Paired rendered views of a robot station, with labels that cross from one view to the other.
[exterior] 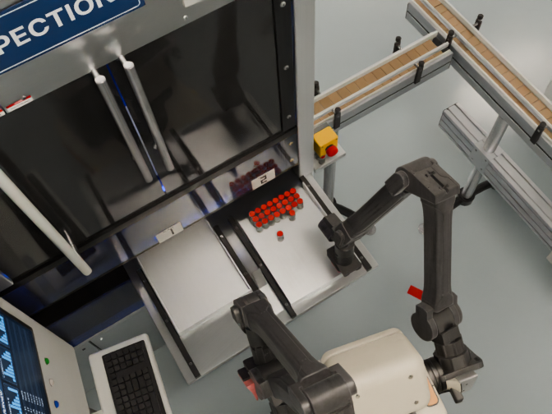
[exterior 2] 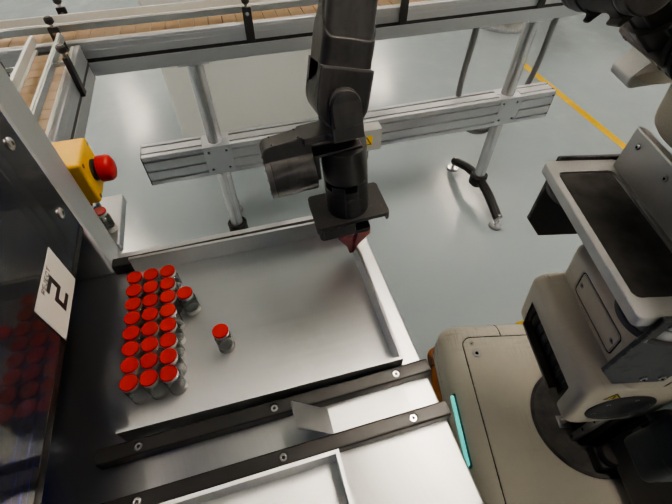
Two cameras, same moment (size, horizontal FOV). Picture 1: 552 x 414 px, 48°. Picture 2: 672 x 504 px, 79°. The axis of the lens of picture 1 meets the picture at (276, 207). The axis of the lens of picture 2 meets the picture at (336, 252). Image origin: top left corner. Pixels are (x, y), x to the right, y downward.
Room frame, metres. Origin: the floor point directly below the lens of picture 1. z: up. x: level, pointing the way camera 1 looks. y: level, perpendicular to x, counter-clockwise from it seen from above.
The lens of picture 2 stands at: (0.61, 0.22, 1.39)
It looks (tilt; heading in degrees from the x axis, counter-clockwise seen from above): 50 degrees down; 280
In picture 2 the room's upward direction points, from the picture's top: straight up
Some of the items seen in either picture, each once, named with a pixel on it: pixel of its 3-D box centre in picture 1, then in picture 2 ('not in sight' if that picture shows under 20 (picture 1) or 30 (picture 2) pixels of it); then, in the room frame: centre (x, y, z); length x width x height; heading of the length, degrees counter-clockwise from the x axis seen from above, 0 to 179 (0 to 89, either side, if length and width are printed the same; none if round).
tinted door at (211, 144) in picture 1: (218, 98); not in sight; (0.93, 0.11, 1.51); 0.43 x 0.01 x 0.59; 116
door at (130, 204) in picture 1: (51, 186); not in sight; (0.73, 0.52, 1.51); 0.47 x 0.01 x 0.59; 116
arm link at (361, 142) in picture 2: (342, 244); (339, 159); (0.68, -0.18, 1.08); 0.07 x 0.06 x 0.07; 26
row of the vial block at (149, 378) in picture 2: (276, 209); (155, 329); (0.90, 0.00, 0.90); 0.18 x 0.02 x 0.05; 115
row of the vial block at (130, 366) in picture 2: (273, 204); (137, 333); (0.92, 0.01, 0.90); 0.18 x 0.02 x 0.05; 115
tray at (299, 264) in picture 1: (297, 241); (255, 310); (0.78, -0.06, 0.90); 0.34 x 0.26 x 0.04; 25
